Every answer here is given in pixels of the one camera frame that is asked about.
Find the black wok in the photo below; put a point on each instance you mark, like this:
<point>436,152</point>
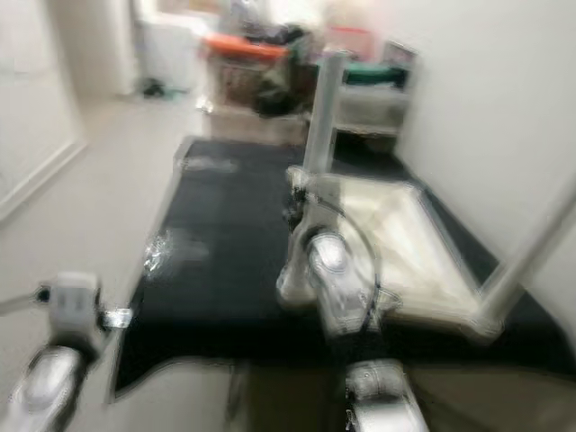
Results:
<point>360,133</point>

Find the clear plastic container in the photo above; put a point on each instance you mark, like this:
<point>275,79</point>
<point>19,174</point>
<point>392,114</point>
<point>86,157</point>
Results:
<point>378,106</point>

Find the green pot lid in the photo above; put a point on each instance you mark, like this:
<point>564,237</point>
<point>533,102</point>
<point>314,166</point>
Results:
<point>378,72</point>

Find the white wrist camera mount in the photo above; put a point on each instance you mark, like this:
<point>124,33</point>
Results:
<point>76,306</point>
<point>324,202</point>

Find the white plastic table leg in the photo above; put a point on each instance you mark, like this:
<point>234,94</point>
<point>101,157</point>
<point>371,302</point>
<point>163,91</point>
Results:
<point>328,108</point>
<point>526,261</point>

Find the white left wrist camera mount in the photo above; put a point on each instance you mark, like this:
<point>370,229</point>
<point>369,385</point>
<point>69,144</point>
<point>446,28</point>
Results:
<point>76,306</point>

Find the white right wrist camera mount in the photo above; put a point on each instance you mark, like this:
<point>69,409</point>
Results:
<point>324,202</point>

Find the flat clear plastic wrap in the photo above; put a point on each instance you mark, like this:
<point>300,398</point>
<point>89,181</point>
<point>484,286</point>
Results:
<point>211,164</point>

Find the orange-lid storage box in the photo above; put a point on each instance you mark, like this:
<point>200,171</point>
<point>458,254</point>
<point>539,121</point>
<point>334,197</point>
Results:
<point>238,72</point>

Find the black tablecloth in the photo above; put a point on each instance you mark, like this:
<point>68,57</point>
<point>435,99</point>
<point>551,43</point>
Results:
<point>216,297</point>

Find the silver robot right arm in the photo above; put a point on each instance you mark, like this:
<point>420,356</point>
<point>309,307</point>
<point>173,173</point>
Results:
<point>351,297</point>

